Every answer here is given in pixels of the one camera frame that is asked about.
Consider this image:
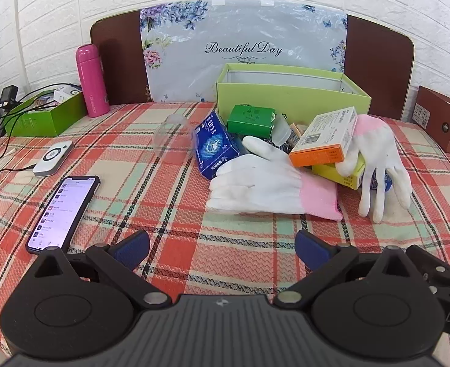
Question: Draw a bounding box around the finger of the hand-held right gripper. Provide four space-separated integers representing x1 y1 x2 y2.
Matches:
405 245 450 302

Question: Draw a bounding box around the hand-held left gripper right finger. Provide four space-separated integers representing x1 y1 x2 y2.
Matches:
274 229 414 310

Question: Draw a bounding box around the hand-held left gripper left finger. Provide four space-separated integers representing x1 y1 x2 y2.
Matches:
34 230 172 310

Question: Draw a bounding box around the yellow medicine box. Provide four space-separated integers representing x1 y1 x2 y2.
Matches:
312 155 366 191

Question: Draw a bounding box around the blue medicine box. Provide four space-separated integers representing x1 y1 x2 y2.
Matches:
370 172 393 192

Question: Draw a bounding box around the clear plastic cup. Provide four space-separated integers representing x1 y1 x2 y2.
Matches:
153 114 191 161

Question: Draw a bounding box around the small tan box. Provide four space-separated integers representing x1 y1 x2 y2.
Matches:
289 122 306 142

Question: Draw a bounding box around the blue mask box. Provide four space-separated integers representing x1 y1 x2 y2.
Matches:
192 113 241 180

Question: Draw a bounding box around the small green box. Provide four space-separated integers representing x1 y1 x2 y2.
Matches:
227 104 277 139

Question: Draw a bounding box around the light green cardboard box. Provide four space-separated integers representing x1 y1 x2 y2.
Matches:
214 63 372 131

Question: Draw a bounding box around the plaid cloth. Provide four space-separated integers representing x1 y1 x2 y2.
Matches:
0 101 450 356

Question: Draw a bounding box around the black smartphone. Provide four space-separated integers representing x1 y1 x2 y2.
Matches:
25 176 101 255

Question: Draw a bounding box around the white glove pink cuff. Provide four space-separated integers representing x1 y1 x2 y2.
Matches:
206 135 344 222
335 114 412 224

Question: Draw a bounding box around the orange white medicine box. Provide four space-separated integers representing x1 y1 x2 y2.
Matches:
289 107 358 168

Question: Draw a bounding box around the white power bank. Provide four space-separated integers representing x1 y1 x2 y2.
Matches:
33 140 74 177

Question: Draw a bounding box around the translucent plastic container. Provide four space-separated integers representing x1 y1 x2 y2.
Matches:
271 117 292 146

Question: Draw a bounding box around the brown cardboard box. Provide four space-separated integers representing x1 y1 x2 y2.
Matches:
416 85 450 157

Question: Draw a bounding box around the dark green box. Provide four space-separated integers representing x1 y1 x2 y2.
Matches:
4 91 88 137

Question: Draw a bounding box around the small white box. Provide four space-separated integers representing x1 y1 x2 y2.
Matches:
53 86 82 104

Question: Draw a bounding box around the pink thermos bottle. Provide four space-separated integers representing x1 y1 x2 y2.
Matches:
75 44 111 117

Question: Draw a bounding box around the black charger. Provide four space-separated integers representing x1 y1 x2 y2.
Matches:
0 86 19 109

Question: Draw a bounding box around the floral Beautiful Day board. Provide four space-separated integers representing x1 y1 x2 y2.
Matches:
90 9 415 121

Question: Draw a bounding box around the floral plastic bag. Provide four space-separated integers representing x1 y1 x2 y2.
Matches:
139 1 348 103

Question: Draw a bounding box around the black cable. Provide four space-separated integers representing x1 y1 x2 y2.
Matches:
0 162 38 182
0 84 76 138

